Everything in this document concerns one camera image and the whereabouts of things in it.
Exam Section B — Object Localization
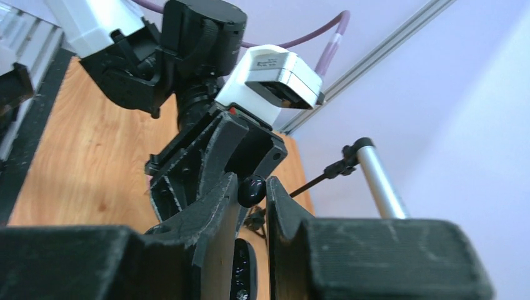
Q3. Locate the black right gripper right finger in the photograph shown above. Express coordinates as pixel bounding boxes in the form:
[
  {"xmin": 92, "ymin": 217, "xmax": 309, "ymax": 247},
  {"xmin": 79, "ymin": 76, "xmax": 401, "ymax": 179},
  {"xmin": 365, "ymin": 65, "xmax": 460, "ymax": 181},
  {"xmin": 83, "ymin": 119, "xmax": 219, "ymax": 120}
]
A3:
[{"xmin": 266, "ymin": 177, "xmax": 495, "ymax": 299}]

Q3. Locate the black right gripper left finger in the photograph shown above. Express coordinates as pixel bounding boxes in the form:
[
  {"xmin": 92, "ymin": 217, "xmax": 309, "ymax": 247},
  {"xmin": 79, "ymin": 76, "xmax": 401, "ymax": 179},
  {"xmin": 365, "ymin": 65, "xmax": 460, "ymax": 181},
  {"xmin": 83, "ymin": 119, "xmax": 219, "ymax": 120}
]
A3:
[{"xmin": 1, "ymin": 172, "xmax": 239, "ymax": 299}]

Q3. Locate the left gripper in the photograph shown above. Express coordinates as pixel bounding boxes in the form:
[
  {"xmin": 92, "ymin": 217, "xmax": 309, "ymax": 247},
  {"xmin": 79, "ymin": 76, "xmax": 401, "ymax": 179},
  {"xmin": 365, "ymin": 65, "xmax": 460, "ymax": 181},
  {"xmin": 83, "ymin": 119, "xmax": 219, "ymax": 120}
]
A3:
[{"xmin": 144, "ymin": 103, "xmax": 288, "ymax": 222}]

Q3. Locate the black earbud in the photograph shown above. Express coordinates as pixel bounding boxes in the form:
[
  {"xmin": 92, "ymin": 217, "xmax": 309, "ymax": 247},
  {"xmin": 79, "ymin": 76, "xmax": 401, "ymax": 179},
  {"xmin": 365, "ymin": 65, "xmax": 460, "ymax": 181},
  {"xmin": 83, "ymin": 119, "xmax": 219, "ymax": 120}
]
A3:
[{"xmin": 237, "ymin": 174, "xmax": 266, "ymax": 208}]

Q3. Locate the black earbud charging case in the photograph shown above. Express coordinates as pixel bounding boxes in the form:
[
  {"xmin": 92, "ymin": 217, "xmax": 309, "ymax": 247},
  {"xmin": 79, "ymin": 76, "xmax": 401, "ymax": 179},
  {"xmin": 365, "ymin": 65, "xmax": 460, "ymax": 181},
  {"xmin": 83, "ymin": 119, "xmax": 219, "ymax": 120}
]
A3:
[{"xmin": 230, "ymin": 238, "xmax": 258, "ymax": 300}]

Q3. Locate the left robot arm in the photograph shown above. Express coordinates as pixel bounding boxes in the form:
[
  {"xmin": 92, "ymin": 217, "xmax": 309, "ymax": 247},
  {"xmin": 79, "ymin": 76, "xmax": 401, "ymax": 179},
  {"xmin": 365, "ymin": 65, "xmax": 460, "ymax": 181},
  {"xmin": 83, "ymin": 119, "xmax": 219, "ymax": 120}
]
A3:
[{"xmin": 1, "ymin": 1, "xmax": 287, "ymax": 299}]

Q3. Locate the silver microphone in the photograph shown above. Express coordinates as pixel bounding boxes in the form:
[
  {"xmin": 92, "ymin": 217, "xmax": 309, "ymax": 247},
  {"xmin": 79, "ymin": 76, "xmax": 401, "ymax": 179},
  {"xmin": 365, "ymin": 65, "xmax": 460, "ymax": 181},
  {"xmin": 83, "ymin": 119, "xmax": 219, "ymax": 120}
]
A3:
[{"xmin": 354, "ymin": 137, "xmax": 410, "ymax": 219}]

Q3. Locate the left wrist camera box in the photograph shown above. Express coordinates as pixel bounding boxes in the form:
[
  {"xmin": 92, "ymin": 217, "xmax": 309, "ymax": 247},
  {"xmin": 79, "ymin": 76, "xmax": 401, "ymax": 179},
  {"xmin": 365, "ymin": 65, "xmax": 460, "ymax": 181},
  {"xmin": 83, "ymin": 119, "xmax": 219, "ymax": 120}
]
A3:
[{"xmin": 215, "ymin": 44, "xmax": 324, "ymax": 131}]

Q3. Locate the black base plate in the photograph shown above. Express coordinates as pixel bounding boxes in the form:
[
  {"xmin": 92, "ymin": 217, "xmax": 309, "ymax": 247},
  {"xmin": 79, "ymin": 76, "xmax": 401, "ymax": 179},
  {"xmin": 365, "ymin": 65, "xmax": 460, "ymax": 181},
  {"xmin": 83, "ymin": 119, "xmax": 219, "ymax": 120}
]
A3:
[{"xmin": 1, "ymin": 48, "xmax": 74, "ymax": 228}]

